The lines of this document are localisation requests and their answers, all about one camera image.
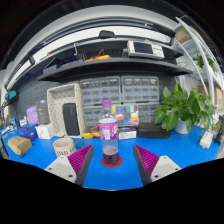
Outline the dark grey flat box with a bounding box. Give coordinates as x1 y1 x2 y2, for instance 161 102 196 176
35 99 51 126

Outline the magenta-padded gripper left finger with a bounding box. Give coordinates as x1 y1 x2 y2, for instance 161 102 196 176
44 144 95 187

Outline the dark wall shelf unit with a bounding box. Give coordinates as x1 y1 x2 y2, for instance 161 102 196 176
6 18 194 91

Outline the beige dotted storage tray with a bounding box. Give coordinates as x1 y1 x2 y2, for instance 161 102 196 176
46 82 85 139

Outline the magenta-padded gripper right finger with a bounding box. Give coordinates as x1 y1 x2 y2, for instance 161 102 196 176
132 144 183 186

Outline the green potted plant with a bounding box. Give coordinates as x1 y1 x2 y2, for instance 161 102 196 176
153 78 217 135

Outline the clear organizer with coloured parts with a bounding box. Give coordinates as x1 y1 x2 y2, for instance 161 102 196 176
111 104 140 128

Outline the purple-capped clear drink bottle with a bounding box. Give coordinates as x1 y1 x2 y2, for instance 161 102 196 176
98 99 120 165

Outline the yellow multimeter with leads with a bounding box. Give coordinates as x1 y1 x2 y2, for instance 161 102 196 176
82 125 101 140

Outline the purple plastic bag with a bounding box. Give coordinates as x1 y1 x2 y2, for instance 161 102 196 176
26 105 40 126

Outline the brown cardboard box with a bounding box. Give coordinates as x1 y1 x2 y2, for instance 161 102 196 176
7 135 33 157

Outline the black zip case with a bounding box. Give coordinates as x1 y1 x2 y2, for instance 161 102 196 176
137 122 174 139

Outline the small black and white box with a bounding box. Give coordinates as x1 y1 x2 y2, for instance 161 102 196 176
118 126 138 140

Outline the blue box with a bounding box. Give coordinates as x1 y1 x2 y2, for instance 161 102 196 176
18 123 39 142

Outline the white power adapter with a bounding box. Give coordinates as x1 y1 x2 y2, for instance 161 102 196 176
199 130 214 150

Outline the black rectangular device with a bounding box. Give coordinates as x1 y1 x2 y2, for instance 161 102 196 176
62 102 81 137

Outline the white metal shelf unit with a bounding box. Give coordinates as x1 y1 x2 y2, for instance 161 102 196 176
174 15 224 116

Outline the beige patterned ceramic mug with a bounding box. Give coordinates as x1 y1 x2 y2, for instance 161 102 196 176
52 137 85 158

